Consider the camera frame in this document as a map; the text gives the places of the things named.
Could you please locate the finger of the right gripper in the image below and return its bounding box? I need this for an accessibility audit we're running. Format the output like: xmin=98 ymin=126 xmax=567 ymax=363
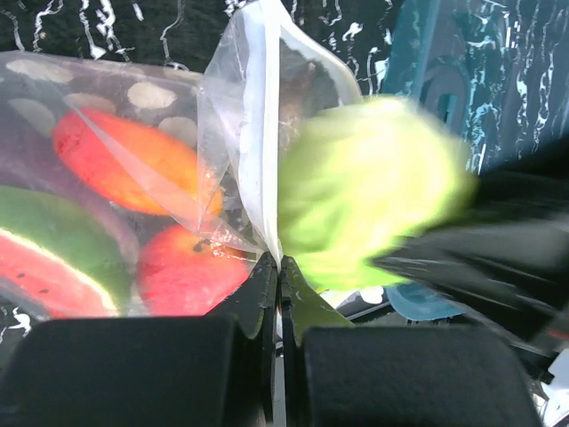
xmin=371 ymin=222 xmax=568 ymax=342
xmin=457 ymin=137 xmax=568 ymax=222

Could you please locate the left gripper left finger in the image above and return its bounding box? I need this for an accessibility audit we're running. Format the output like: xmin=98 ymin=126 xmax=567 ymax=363
xmin=208 ymin=253 xmax=277 ymax=426

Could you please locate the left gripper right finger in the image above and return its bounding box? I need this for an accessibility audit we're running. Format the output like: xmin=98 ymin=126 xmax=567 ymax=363
xmin=279 ymin=256 xmax=353 ymax=426

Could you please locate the fake green cabbage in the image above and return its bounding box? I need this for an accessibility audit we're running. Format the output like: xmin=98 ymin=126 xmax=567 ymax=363
xmin=277 ymin=95 xmax=477 ymax=293

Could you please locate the clear zip top bag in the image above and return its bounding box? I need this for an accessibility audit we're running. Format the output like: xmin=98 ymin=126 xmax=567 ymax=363
xmin=1 ymin=1 xmax=362 ymax=320

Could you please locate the fake red apple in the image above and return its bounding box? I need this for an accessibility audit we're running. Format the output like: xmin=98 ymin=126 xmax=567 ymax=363
xmin=137 ymin=225 xmax=251 ymax=316

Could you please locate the fake red orange mango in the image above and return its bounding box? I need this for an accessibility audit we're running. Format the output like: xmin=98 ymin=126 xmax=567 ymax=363
xmin=52 ymin=108 xmax=223 ymax=218

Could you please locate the fake watermelon slice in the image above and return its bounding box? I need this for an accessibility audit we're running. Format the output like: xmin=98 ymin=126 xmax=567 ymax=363
xmin=1 ymin=186 xmax=132 ymax=317

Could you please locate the fake spotted mushroom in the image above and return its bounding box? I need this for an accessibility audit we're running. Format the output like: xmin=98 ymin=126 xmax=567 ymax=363
xmin=1 ymin=51 xmax=202 ymax=147

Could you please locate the blue transparent plastic container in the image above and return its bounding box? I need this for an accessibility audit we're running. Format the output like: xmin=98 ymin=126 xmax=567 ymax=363
xmin=382 ymin=1 xmax=568 ymax=173

